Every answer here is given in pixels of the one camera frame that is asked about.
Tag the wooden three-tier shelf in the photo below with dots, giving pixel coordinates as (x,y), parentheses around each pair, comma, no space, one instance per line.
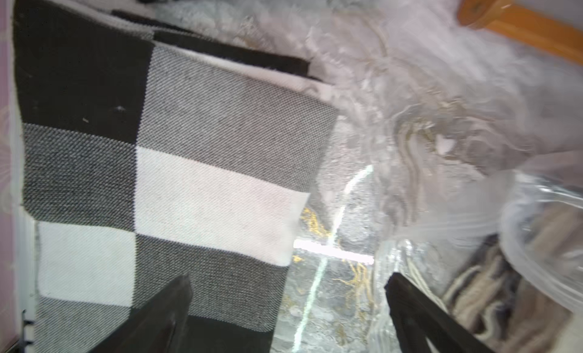
(516,22)

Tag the beige knitted scarf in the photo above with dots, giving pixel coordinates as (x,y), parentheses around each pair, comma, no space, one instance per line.
(503,310)

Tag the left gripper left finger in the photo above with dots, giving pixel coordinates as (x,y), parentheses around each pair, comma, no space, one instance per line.
(156,327)

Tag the clear plastic vacuum bag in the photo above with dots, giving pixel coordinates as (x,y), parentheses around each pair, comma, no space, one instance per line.
(431,110)

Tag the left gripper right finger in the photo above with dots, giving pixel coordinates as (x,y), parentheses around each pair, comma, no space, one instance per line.
(421,325)

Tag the black grey checkered scarf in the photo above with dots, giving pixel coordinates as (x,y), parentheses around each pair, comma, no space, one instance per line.
(143,163)

